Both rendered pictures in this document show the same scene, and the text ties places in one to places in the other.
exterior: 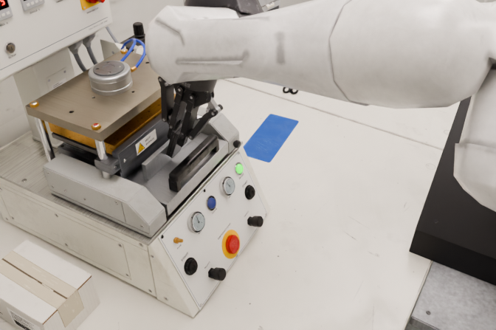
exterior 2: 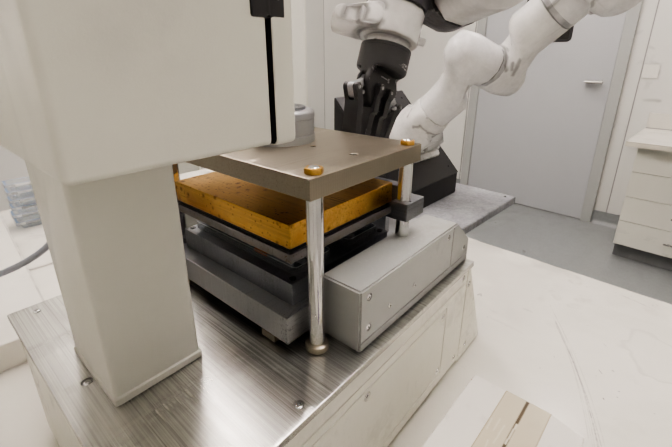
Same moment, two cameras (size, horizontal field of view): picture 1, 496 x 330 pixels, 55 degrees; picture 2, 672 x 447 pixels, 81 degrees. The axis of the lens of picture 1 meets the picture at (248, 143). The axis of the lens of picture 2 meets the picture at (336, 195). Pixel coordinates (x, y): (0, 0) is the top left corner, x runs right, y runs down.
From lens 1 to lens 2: 1.03 m
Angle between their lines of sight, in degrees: 69
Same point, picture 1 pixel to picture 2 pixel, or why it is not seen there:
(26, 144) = (133, 420)
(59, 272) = (474, 418)
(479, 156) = not seen: outside the picture
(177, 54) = not seen: outside the picture
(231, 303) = not seen: hidden behind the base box
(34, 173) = (281, 387)
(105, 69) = not seen: hidden behind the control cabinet
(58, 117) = (368, 159)
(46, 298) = (536, 433)
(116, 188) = (430, 228)
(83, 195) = (413, 279)
